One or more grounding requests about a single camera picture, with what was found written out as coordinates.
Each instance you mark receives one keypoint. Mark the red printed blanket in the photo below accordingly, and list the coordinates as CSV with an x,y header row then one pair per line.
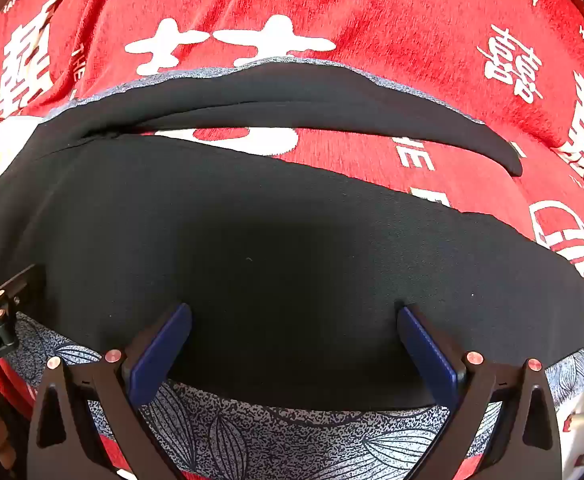
x,y
371,35

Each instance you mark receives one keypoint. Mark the white red patterned cloth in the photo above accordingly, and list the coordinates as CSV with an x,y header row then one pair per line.
x,y
579,410

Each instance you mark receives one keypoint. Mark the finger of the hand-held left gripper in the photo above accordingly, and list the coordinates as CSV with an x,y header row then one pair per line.
x,y
22,282

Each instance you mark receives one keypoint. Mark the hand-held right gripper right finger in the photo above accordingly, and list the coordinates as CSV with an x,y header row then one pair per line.
x,y
429,355

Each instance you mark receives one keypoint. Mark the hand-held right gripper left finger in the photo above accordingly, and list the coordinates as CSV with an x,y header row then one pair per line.
x,y
159,355

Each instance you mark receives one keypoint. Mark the black pants with patterned lining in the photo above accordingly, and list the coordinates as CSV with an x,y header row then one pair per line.
x,y
222,235

